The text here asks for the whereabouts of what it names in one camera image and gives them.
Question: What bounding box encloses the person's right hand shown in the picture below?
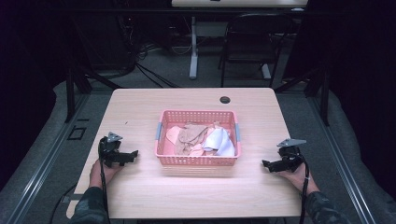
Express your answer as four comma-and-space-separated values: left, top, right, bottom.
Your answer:
276, 162, 320, 196

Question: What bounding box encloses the white desk with legs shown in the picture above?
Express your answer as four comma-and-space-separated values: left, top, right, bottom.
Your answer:
170, 0, 310, 80

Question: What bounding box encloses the pink plastic basket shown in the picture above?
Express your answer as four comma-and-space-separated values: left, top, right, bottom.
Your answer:
154, 108, 243, 167

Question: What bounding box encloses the small pink cloth piece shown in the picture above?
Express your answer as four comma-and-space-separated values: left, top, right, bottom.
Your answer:
189, 143, 205, 157

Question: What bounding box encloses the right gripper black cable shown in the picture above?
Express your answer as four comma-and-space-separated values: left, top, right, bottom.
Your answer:
298, 153, 311, 224

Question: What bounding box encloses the white cloth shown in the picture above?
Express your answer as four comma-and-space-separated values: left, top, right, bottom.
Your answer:
202, 127, 236, 158

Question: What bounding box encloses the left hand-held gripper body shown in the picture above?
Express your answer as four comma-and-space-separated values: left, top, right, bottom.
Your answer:
98, 132, 129, 169

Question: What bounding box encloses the thin black floor cable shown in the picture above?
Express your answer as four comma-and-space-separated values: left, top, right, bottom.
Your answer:
49, 183, 78, 224

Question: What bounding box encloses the bundle of floor cables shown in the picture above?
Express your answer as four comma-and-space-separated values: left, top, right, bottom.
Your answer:
117, 13, 191, 90

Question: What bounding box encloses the black folding chair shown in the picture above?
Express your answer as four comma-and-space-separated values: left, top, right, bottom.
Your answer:
217, 12, 294, 89

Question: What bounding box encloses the person's left hand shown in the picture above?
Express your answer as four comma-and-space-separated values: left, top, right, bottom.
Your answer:
89, 158, 123, 189

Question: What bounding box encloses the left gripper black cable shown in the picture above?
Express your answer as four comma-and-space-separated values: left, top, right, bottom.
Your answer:
97, 136, 110, 224

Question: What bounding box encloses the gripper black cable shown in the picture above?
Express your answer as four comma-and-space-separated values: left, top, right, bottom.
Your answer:
298, 153, 311, 224
97, 136, 110, 224

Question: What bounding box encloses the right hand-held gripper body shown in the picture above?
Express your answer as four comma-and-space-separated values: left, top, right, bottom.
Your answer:
276, 138, 307, 173

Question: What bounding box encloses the tan sheer stocking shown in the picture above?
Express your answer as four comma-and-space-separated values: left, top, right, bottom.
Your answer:
173, 123, 210, 156

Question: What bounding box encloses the black metal stand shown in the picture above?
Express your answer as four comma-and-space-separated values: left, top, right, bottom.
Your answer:
274, 60, 332, 127
63, 17, 123, 124

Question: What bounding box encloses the aluminium frame rail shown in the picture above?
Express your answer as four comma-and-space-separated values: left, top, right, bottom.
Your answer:
307, 95, 376, 224
5, 92, 92, 224

